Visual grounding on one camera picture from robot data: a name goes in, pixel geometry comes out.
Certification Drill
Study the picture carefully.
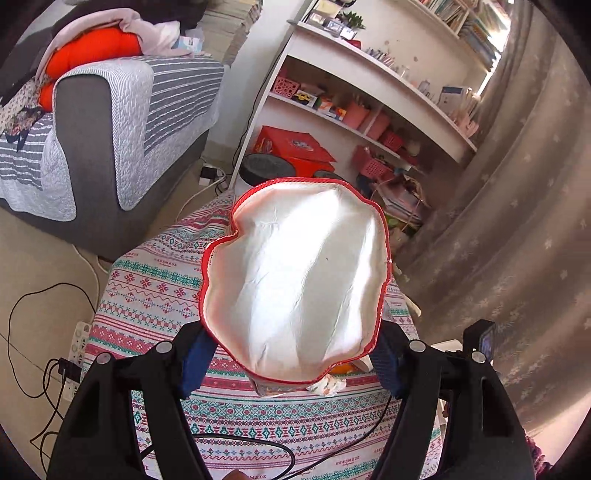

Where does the plastic jar of brown nuts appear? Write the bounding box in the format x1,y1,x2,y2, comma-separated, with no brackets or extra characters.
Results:
240,153,291,190

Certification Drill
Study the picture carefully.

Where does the black cable on tablecloth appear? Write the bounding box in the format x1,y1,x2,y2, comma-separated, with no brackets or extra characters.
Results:
139,392,393,480

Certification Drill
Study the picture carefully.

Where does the pink perforated basket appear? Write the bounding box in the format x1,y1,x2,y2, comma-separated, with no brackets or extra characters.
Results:
272,76,301,97

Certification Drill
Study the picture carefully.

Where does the black plug adapter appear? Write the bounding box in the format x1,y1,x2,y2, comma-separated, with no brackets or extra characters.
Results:
58,357,84,384

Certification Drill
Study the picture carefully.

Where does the pink bucket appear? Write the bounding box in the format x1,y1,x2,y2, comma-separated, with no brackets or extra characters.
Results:
344,100,370,130
367,112,391,141

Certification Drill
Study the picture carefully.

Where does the black floor cable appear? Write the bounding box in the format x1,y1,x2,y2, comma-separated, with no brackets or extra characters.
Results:
7,284,98,462

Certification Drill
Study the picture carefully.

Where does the white power strip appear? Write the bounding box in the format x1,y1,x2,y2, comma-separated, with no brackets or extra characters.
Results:
65,320,90,402

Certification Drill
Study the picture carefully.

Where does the white tissue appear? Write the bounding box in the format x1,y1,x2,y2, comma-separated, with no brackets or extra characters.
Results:
307,374,347,398

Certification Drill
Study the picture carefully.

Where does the white shelf unit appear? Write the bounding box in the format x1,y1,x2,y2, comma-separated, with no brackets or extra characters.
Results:
228,0,513,222

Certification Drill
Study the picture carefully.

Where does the red gift box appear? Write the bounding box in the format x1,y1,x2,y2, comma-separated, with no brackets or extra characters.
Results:
253,126,338,178

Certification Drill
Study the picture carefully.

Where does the large pink mesh basket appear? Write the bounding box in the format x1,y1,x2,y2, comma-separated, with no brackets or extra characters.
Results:
353,145,393,178

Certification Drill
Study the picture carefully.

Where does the white and blue carton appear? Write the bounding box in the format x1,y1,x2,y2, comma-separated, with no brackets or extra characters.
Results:
436,86,472,116

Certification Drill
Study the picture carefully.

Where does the grey sofa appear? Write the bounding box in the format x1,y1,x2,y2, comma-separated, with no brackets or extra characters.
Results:
0,0,227,264

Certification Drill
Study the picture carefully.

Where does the tall stack of books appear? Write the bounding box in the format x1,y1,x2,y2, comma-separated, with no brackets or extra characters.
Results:
201,0,264,70

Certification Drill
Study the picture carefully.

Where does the pile of papers and folders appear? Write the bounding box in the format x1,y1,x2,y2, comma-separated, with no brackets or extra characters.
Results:
369,173,430,227

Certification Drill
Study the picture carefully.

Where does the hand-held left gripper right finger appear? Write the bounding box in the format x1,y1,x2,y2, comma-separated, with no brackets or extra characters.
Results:
369,318,539,480

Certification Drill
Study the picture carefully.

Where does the red-trimmed silver-lined insulated bag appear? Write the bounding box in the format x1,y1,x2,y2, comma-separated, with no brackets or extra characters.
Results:
198,178,394,398

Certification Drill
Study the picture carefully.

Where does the small pink mesh basket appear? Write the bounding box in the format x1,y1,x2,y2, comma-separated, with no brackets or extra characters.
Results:
379,130,404,153

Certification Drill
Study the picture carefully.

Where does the orange cushion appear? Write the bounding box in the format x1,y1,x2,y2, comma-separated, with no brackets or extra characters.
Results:
39,28,141,112

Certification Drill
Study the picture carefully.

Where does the striped quilted sofa cover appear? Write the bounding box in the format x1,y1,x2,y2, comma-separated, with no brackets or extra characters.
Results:
0,58,225,222

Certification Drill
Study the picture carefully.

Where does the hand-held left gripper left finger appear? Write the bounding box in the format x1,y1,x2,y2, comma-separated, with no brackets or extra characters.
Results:
46,320,220,480

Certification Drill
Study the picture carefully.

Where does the grey floral curtain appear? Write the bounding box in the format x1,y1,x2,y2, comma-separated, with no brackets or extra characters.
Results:
392,0,591,444

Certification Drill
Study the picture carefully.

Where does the patterned striped tablecloth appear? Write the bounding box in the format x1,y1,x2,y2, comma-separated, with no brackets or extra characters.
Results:
81,191,446,480

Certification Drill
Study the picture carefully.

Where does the floral patterned cloth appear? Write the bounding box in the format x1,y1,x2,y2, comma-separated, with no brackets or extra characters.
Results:
0,76,51,153

